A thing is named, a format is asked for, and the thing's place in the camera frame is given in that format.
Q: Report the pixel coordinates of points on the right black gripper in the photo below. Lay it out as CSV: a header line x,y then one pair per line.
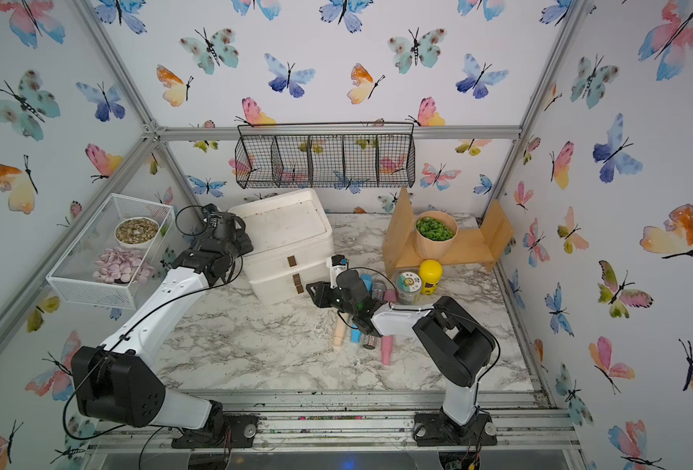
x,y
320,298

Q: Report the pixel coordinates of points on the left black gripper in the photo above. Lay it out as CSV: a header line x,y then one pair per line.
x,y
242,236

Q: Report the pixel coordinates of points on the rhinestone silver microphone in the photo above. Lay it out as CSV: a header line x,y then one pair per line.
x,y
370,342

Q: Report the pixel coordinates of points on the wooden rolling pin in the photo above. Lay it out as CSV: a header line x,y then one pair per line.
x,y
339,333

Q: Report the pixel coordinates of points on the pink toy microphone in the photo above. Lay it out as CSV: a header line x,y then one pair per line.
x,y
387,341

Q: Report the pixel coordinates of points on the white bottom drawer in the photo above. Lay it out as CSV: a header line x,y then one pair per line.
x,y
275,289

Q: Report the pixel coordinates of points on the white plastic drawer cabinet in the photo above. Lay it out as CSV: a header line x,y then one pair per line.
x,y
287,232

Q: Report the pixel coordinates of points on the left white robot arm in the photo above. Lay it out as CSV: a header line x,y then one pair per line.
x,y
114,381

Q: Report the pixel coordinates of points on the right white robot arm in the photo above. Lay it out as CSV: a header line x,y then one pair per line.
x,y
460,348

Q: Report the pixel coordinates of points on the green label round tin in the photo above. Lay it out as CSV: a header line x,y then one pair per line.
x,y
409,285

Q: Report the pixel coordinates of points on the yellow lidded jar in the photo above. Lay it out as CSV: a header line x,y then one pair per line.
x,y
430,272

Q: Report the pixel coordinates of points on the white bowl of seeds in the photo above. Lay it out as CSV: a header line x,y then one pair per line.
x,y
136,233

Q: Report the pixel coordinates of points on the peach pot green plant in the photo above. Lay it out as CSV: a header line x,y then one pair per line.
x,y
435,232

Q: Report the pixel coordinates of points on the pink flower petals pile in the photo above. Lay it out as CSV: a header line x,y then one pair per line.
x,y
122,266

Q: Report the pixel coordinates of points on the wooden shelf stand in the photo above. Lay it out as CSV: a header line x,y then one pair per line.
x,y
405,247

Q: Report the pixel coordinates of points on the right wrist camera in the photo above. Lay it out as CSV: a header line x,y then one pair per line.
x,y
337,265

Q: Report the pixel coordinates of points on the white mesh wall basket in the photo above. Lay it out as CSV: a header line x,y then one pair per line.
x,y
71,278

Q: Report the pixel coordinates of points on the black wire wall basket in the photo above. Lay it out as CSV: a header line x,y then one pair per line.
x,y
342,156

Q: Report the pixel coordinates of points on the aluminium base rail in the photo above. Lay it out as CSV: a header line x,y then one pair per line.
x,y
296,421

